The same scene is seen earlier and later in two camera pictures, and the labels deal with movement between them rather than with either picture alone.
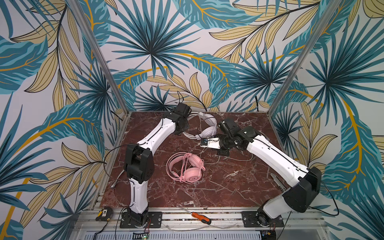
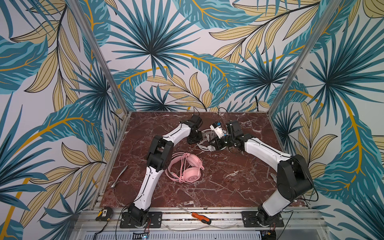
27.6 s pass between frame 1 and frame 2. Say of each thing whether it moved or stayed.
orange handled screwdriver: stayed
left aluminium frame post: stayed
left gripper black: moved
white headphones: moved
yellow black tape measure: stayed
